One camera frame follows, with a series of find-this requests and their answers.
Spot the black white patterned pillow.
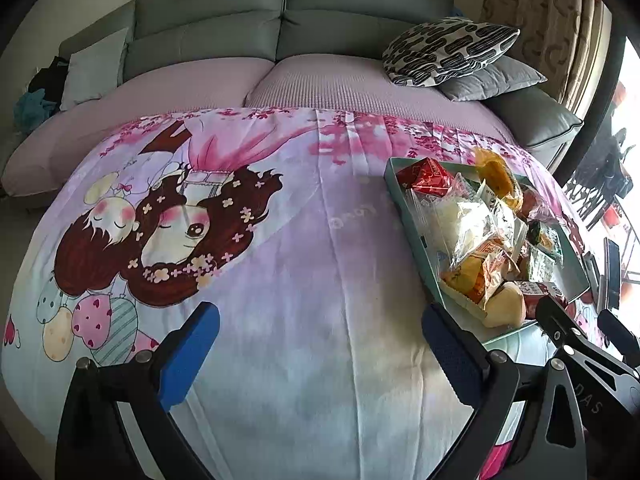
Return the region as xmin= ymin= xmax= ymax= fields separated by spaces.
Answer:
xmin=382 ymin=16 xmax=521 ymax=88

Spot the jelly cup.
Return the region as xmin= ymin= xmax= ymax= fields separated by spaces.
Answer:
xmin=483 ymin=282 xmax=526 ymax=328

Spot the cartoon print pink tablecloth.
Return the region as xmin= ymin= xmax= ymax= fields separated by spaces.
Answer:
xmin=0 ymin=105 xmax=609 ymax=480

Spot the pink snack packet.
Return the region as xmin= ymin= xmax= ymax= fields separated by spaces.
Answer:
xmin=518 ymin=185 xmax=556 ymax=223

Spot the pink sofa seat cover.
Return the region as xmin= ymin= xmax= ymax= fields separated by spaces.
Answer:
xmin=1 ymin=54 xmax=515 ymax=196

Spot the white orange snack packet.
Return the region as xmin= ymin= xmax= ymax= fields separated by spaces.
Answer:
xmin=476 ymin=181 xmax=528 ymax=255

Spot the green white corn packet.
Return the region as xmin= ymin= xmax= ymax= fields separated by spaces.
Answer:
xmin=527 ymin=220 xmax=564 ymax=282

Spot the light grey pillow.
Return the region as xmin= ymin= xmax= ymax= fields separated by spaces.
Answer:
xmin=60 ymin=28 xmax=129 ymax=112

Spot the red Rossi snack packet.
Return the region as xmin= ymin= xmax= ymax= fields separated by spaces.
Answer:
xmin=396 ymin=157 xmax=452 ymax=197

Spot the red white striped packet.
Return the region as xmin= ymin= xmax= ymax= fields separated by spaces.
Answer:
xmin=514 ymin=282 xmax=570 ymax=320

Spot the beige barcode snack packet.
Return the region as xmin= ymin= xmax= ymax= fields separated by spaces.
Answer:
xmin=439 ymin=240 xmax=518 ymax=311

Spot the teal cloth pile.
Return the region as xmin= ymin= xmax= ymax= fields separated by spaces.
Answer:
xmin=13 ymin=89 xmax=58 ymax=134

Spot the teal rimmed white tray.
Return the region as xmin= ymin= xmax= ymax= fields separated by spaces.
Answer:
xmin=384 ymin=157 xmax=589 ymax=344

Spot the clear white pastry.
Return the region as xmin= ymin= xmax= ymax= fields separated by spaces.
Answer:
xmin=408 ymin=191 xmax=496 ymax=268

